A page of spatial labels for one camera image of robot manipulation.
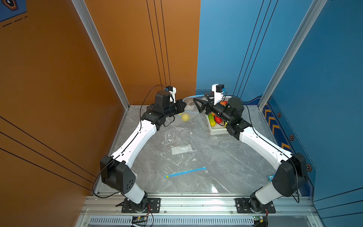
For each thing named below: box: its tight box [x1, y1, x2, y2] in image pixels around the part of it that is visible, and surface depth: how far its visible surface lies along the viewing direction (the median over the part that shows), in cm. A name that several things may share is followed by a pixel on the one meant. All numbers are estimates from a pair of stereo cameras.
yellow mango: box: [181, 113, 190, 122], surface depth 91 cm
